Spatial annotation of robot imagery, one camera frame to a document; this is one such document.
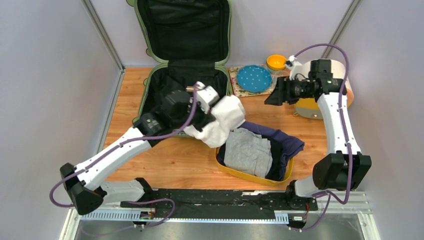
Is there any white and orange drawer cabinet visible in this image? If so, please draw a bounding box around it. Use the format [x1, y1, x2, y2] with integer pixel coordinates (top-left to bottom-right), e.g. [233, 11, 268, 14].
[295, 59, 354, 120]

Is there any yellow plastic basin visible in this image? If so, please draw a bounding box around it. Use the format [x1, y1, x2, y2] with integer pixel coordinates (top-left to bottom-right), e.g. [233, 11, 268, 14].
[214, 147, 295, 186]

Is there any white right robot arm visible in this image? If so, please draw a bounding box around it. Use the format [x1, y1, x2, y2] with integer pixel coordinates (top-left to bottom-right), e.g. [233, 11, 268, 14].
[265, 58, 372, 210]

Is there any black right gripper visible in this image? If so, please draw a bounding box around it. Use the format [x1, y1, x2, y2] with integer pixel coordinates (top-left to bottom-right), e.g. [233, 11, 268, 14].
[264, 75, 314, 106]

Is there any blue polka dot plate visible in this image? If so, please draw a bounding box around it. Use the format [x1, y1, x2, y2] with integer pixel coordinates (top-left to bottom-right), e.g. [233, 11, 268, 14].
[236, 65, 273, 93]

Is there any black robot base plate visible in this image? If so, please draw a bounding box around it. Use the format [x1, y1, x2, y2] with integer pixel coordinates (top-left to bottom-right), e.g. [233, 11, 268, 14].
[141, 188, 318, 220]

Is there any green hard-shell suitcase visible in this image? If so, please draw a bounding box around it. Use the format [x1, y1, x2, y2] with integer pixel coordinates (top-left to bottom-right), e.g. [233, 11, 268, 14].
[131, 0, 232, 136]

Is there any brown cosmetic bottle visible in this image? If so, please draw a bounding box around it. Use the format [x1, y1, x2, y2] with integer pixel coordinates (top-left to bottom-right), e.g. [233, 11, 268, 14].
[185, 86, 195, 92]

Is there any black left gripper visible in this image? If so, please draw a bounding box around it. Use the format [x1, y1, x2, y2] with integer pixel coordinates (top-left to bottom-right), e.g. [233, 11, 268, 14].
[172, 96, 216, 133]

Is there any grey garment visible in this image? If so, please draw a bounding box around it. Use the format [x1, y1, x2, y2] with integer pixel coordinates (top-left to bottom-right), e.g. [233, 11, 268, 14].
[223, 128, 273, 178]

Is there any white garment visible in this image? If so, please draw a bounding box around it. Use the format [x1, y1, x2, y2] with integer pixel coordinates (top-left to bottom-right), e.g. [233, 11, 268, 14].
[183, 95, 246, 148]

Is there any small yellow bowl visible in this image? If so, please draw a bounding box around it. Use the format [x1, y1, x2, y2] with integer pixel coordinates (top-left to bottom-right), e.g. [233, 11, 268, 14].
[266, 54, 287, 71]

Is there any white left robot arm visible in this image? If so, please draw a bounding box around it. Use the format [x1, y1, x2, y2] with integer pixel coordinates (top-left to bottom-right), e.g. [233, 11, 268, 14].
[59, 86, 220, 215]

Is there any clear drinking glass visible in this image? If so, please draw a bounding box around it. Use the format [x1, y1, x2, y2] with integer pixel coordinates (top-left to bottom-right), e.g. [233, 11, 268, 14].
[271, 68, 291, 87]

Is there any black garment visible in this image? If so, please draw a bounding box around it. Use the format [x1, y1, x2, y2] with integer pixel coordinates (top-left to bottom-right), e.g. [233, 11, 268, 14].
[216, 135, 287, 182]

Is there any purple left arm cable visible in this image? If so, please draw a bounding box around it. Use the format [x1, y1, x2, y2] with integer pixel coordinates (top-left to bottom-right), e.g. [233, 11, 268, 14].
[48, 84, 200, 229]

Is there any navy blue garment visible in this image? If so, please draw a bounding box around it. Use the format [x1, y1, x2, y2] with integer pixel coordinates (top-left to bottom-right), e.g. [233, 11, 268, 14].
[240, 121, 305, 181]

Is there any aluminium frame rail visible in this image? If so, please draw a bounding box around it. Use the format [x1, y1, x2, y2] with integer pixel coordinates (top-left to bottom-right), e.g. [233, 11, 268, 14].
[59, 189, 380, 240]

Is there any floral placemat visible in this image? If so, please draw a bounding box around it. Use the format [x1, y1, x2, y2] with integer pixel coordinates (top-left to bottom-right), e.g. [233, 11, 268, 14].
[228, 64, 275, 98]

